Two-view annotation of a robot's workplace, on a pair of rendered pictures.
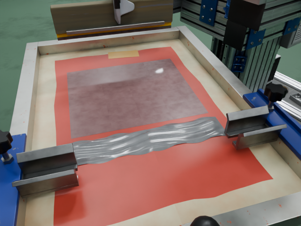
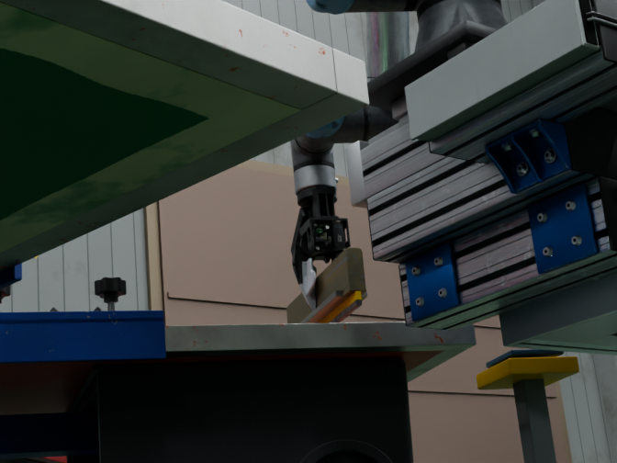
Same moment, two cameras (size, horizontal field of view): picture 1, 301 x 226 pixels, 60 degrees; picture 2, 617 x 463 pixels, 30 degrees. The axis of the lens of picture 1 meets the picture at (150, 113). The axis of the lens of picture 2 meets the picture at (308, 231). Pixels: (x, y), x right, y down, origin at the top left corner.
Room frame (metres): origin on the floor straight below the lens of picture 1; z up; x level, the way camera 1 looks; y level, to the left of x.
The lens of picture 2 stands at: (0.67, -1.86, 0.59)
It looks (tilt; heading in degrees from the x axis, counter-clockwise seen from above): 18 degrees up; 87
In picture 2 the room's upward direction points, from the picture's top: 6 degrees counter-clockwise
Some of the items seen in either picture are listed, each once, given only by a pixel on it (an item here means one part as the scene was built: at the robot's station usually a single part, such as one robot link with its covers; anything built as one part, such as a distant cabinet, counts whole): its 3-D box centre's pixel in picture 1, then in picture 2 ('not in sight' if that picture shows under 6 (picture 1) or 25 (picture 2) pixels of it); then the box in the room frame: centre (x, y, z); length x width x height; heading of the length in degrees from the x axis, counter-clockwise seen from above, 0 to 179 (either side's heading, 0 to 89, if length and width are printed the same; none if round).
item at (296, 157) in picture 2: not in sight; (311, 143); (0.80, 0.08, 1.39); 0.09 x 0.08 x 0.11; 96
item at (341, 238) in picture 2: not in sight; (320, 225); (0.80, 0.08, 1.24); 0.09 x 0.08 x 0.12; 106
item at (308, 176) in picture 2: not in sight; (317, 184); (0.80, 0.09, 1.32); 0.08 x 0.08 x 0.05
